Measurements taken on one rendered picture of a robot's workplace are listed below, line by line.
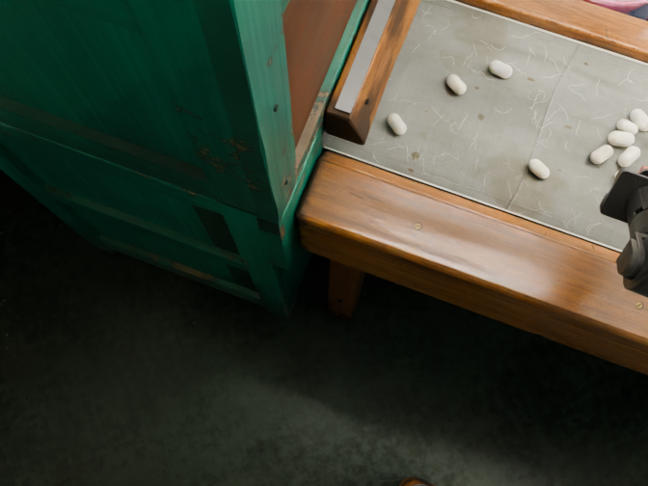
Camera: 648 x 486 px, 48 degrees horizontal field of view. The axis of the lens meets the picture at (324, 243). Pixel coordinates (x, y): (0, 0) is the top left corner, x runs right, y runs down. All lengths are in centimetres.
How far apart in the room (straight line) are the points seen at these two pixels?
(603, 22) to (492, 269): 42
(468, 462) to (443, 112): 92
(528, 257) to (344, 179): 28
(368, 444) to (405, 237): 81
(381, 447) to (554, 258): 83
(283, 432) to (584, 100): 100
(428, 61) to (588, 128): 26
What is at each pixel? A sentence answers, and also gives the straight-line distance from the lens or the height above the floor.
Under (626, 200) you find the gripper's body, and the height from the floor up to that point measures 87.
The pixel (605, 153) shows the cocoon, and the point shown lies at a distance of 112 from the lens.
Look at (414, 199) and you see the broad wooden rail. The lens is 102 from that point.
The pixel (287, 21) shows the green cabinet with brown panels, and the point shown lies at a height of 115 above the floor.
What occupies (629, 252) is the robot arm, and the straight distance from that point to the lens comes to 83.
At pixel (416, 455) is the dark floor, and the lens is 174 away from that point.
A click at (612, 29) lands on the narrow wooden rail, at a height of 76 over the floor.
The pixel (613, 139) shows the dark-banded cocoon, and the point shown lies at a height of 76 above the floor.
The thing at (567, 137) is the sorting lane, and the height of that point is 74.
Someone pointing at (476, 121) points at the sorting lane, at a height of 74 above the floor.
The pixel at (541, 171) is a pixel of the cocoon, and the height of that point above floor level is 76.
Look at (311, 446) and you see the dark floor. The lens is 172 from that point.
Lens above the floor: 172
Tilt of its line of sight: 75 degrees down
